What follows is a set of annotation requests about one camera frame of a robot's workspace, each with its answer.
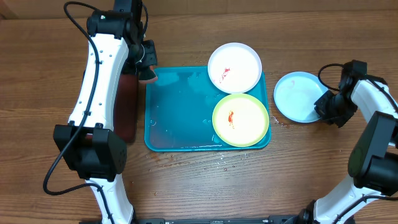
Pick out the pink white plate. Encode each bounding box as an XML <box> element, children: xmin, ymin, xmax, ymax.
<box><xmin>207</xmin><ymin>42</ymin><xmax>262</xmax><ymax>94</ymax></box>

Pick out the light blue plate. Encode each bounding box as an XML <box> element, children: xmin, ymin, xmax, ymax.
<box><xmin>274</xmin><ymin>72</ymin><xmax>328</xmax><ymax>123</ymax></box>

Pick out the yellow plate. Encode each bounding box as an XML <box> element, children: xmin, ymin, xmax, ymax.
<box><xmin>211</xmin><ymin>93</ymin><xmax>269</xmax><ymax>147</ymax></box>

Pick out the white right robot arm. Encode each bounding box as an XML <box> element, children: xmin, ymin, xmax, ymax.
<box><xmin>288</xmin><ymin>79</ymin><xmax>397</xmax><ymax>223</ymax></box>

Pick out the dark red tray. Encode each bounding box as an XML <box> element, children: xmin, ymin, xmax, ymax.
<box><xmin>114</xmin><ymin>74</ymin><xmax>138</xmax><ymax>143</ymax></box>

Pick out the green red sponge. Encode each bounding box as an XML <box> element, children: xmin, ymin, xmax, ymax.
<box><xmin>139</xmin><ymin>65</ymin><xmax>158</xmax><ymax>84</ymax></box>

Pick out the teal plastic tray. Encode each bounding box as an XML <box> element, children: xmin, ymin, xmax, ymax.
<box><xmin>144</xmin><ymin>65</ymin><xmax>272</xmax><ymax>152</ymax></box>

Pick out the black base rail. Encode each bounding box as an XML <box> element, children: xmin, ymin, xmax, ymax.
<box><xmin>132</xmin><ymin>215</ymin><xmax>299</xmax><ymax>224</ymax></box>

